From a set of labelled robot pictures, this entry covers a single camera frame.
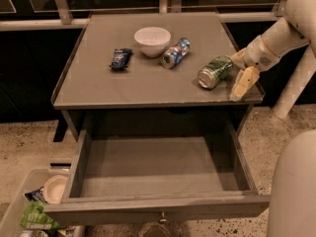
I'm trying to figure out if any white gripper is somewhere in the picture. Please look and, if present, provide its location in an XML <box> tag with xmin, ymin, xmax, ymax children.
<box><xmin>230</xmin><ymin>36</ymin><xmax>280</xmax><ymax>102</ymax></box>

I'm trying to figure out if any green soda can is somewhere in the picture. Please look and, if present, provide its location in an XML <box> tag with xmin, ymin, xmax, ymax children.
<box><xmin>197</xmin><ymin>56</ymin><xmax>234</xmax><ymax>89</ymax></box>

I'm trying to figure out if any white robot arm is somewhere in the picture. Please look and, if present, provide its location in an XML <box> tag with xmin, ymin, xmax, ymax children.
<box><xmin>230</xmin><ymin>0</ymin><xmax>316</xmax><ymax>237</ymax></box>

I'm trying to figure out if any blue soda can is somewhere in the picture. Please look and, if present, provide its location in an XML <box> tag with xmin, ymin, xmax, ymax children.
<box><xmin>161</xmin><ymin>38</ymin><xmax>191</xmax><ymax>69</ymax></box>

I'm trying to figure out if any grey cabinet with top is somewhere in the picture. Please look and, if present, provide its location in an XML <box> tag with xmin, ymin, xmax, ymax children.
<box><xmin>50</xmin><ymin>11</ymin><xmax>267</xmax><ymax>142</ymax></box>

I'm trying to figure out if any open grey top drawer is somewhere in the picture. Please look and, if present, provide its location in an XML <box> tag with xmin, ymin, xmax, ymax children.
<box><xmin>45</xmin><ymin>125</ymin><xmax>270</xmax><ymax>225</ymax></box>

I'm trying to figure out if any small metal drawer knob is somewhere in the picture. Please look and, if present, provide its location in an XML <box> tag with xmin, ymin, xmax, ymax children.
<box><xmin>158</xmin><ymin>212</ymin><xmax>168</xmax><ymax>224</ymax></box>

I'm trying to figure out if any white ceramic bowl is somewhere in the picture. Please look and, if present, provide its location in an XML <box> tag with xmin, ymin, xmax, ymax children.
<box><xmin>134</xmin><ymin>27</ymin><xmax>171</xmax><ymax>57</ymax></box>

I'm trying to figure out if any dark blue snack bag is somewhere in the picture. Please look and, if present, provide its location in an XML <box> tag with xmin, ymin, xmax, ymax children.
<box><xmin>110</xmin><ymin>48</ymin><xmax>133</xmax><ymax>71</ymax></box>

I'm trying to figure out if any white paper bowl in bin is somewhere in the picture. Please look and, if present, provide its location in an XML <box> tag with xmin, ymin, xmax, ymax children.
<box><xmin>42</xmin><ymin>175</ymin><xmax>67</xmax><ymax>204</ymax></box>

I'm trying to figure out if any dark snack bag in bin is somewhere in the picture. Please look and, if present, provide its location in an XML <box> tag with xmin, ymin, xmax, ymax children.
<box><xmin>23</xmin><ymin>187</ymin><xmax>45</xmax><ymax>202</ymax></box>

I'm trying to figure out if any green chip bag in bin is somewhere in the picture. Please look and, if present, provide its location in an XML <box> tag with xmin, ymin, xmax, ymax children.
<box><xmin>20</xmin><ymin>200</ymin><xmax>60</xmax><ymax>230</ymax></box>

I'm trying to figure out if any clear plastic storage bin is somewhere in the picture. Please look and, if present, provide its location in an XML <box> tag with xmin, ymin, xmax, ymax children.
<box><xmin>0</xmin><ymin>168</ymin><xmax>86</xmax><ymax>237</ymax></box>

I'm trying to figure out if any metal window railing frame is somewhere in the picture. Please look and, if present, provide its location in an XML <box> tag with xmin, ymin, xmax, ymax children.
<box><xmin>0</xmin><ymin>0</ymin><xmax>286</xmax><ymax>32</ymax></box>

